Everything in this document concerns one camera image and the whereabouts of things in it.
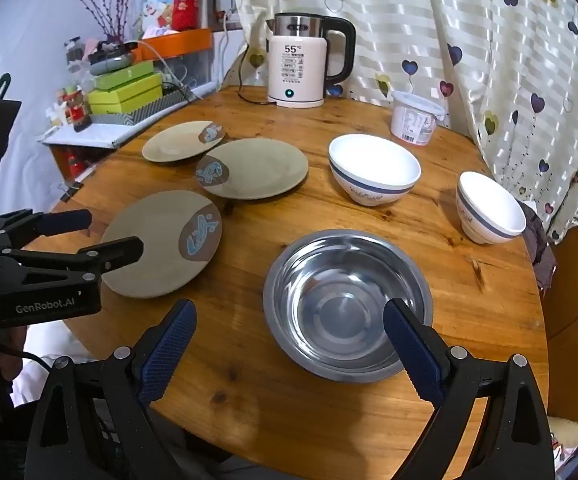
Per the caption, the small toy figure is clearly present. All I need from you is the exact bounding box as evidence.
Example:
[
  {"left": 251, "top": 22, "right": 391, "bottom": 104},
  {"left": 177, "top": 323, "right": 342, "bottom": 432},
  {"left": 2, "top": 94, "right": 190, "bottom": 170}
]
[{"left": 56, "top": 85, "right": 92, "bottom": 133}]

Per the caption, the dark checked cloth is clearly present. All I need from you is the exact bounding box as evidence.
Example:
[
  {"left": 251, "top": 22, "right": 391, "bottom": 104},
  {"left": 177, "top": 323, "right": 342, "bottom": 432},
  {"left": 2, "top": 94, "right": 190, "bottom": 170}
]
[{"left": 516, "top": 199, "right": 557, "bottom": 291}]

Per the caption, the beige plate with fish print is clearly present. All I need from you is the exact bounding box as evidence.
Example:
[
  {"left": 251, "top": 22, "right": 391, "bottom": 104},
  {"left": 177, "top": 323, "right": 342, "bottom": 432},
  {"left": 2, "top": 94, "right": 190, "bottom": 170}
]
[
  {"left": 195, "top": 138, "right": 310, "bottom": 201},
  {"left": 100, "top": 190, "right": 224, "bottom": 300},
  {"left": 142, "top": 121, "right": 226, "bottom": 165}
]

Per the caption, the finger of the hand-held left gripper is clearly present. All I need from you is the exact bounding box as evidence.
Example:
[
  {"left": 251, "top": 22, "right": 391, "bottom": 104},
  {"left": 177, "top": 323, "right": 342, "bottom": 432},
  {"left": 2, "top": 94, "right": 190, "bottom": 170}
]
[
  {"left": 16, "top": 209, "right": 92, "bottom": 247},
  {"left": 6, "top": 236, "right": 144, "bottom": 287}
]

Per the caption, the wide white blue-striped bowl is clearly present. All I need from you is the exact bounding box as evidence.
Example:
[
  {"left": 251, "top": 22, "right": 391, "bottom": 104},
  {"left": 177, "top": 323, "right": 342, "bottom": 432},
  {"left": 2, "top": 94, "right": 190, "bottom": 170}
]
[{"left": 328, "top": 133, "right": 422, "bottom": 207}]

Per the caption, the grey handheld device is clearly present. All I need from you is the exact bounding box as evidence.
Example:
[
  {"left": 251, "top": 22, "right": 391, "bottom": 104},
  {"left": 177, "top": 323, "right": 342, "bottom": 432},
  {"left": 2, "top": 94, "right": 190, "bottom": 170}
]
[{"left": 89, "top": 42, "right": 137, "bottom": 73}]

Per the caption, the black kettle cable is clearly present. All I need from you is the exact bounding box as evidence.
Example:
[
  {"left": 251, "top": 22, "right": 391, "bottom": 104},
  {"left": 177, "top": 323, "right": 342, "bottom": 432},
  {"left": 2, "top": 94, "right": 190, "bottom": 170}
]
[{"left": 237, "top": 45, "right": 276, "bottom": 107}]

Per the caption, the striped heart-print curtain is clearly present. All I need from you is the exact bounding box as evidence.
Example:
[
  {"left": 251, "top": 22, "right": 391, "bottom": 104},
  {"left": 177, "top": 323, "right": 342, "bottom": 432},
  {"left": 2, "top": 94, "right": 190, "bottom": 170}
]
[{"left": 230, "top": 0, "right": 578, "bottom": 246}]

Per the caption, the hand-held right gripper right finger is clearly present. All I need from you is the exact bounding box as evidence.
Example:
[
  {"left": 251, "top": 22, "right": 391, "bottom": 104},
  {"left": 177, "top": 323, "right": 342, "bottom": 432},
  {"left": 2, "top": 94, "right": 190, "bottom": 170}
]
[{"left": 383, "top": 298, "right": 556, "bottom": 480}]

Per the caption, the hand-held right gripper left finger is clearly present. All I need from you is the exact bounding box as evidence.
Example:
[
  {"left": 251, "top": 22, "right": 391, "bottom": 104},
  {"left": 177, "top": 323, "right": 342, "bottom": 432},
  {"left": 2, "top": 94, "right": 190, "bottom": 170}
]
[{"left": 25, "top": 298, "right": 198, "bottom": 480}]

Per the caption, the grey striped box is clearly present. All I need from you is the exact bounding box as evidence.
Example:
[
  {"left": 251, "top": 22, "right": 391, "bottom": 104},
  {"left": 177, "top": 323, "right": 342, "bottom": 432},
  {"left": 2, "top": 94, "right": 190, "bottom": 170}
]
[{"left": 89, "top": 91, "right": 192, "bottom": 126}]

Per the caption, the orange tray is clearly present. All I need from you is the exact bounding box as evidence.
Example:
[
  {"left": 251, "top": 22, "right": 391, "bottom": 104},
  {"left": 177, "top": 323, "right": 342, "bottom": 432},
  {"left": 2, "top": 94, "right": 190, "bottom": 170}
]
[{"left": 131, "top": 28, "right": 213, "bottom": 61}]

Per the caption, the small white blue-striped bowl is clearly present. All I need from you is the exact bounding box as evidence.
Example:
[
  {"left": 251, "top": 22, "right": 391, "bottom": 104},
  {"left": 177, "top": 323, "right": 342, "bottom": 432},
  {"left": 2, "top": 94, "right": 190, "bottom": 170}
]
[{"left": 456, "top": 171, "right": 528, "bottom": 246}]

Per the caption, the wooden cabinet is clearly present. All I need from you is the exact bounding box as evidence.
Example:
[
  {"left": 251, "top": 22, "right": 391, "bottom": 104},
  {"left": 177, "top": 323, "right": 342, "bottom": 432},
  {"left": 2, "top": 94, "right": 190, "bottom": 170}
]
[{"left": 541, "top": 205, "right": 578, "bottom": 421}]

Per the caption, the green box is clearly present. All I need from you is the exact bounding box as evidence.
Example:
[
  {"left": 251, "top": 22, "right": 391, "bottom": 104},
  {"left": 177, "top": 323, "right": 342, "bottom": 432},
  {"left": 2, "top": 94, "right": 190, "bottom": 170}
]
[
  {"left": 88, "top": 72, "right": 164, "bottom": 116},
  {"left": 94, "top": 60, "right": 156, "bottom": 90}
]

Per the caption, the stainless steel bowl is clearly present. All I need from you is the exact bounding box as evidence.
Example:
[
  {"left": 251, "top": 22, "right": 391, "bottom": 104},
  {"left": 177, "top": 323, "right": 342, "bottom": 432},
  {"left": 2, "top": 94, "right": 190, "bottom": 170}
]
[{"left": 263, "top": 229, "right": 434, "bottom": 383}]

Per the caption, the white plastic tub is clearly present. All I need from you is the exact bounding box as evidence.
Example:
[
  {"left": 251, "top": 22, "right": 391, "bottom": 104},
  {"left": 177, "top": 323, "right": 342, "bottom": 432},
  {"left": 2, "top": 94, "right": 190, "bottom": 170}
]
[{"left": 390, "top": 90, "right": 446, "bottom": 147}]

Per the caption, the person's left hand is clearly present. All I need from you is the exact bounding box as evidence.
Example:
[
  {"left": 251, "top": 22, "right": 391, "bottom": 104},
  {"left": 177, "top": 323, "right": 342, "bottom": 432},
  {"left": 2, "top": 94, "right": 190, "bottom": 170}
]
[{"left": 0, "top": 324, "right": 28, "bottom": 382}]

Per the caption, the clear plastic box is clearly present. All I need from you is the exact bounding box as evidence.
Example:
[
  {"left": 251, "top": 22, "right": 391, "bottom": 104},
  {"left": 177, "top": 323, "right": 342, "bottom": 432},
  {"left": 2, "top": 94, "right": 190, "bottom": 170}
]
[{"left": 156, "top": 50, "right": 217, "bottom": 98}]

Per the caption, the cream electric kettle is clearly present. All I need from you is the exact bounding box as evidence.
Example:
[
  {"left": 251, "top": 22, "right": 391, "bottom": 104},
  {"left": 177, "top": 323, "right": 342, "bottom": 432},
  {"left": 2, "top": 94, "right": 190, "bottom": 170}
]
[{"left": 265, "top": 12, "right": 357, "bottom": 109}]

